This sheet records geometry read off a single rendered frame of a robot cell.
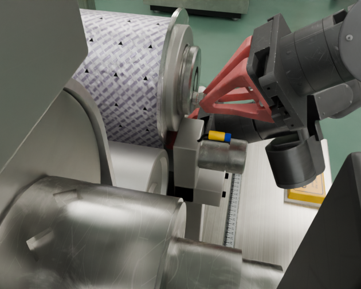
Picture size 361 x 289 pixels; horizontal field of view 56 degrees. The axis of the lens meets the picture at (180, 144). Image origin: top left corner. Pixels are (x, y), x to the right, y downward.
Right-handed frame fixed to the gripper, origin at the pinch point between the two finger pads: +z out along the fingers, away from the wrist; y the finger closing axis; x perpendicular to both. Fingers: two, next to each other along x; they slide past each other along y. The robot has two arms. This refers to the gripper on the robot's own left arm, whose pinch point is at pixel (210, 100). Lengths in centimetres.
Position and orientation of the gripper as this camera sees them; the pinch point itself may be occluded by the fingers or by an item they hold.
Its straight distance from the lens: 36.6
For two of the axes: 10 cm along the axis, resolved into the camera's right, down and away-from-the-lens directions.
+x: -5.9, -6.2, -5.1
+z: -7.7, 2.5, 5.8
